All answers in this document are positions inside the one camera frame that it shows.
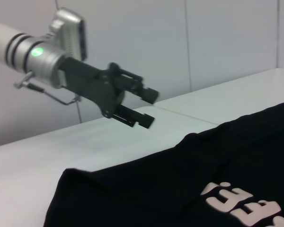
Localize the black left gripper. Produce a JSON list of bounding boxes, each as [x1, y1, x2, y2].
[[58, 56, 161, 130]]

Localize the black shirt with FREE print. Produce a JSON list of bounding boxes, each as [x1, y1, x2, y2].
[[42, 99, 284, 227]]

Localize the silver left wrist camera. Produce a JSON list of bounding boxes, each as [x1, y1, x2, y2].
[[48, 8, 89, 61]]

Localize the left arm cable with connector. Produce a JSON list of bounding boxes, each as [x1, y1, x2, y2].
[[13, 71, 83, 106]]

